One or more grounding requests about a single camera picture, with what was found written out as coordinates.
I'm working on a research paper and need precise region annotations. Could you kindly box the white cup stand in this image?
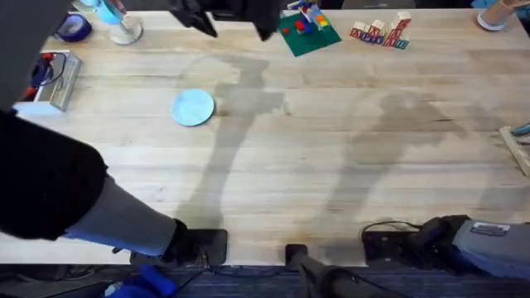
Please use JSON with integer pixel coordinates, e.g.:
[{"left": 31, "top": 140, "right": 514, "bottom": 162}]
[{"left": 108, "top": 15, "right": 144, "bottom": 46}]

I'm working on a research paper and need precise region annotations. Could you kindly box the light blue cup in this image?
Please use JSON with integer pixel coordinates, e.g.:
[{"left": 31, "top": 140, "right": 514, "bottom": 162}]
[{"left": 95, "top": 0, "right": 126, "bottom": 26}]

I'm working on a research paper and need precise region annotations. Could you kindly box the wooden ruler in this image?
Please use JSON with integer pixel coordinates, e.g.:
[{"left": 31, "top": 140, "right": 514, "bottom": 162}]
[{"left": 498, "top": 125, "right": 530, "bottom": 179}]

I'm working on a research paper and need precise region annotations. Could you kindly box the light blue plate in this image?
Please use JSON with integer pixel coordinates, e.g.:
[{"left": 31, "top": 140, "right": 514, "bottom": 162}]
[{"left": 171, "top": 88, "right": 216, "bottom": 127}]

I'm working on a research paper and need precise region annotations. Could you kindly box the clear box with tools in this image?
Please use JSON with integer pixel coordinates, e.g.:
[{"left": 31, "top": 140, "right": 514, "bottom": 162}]
[{"left": 12, "top": 51, "right": 83, "bottom": 118}]

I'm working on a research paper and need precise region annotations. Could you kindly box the heap of wooden letter blocks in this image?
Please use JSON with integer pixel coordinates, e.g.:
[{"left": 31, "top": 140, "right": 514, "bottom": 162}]
[{"left": 349, "top": 10, "right": 413, "bottom": 51}]

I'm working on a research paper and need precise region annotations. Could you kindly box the green board with toy blocks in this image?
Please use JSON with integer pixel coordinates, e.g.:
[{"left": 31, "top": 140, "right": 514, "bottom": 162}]
[{"left": 277, "top": 0, "right": 343, "bottom": 58}]

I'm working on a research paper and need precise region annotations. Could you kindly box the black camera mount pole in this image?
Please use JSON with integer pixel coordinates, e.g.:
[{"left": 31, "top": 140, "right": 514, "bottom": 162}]
[{"left": 284, "top": 243, "right": 376, "bottom": 298}]

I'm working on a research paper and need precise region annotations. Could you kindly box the bright blue plastic object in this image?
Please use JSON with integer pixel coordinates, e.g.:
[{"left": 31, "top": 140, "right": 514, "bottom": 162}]
[{"left": 103, "top": 264, "right": 180, "bottom": 298}]

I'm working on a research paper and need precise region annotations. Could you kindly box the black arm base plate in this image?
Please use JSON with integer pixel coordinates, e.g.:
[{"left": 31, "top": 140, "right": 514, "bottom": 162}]
[
  {"left": 361, "top": 229, "right": 420, "bottom": 268},
  {"left": 130, "top": 228, "right": 229, "bottom": 267}
]

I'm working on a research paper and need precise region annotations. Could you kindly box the purple tape roll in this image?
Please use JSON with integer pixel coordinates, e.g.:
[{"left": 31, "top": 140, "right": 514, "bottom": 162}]
[{"left": 53, "top": 13, "right": 94, "bottom": 44}]

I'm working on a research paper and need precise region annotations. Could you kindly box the black cable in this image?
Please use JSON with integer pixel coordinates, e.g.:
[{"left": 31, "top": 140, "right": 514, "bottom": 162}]
[{"left": 362, "top": 219, "right": 424, "bottom": 233}]

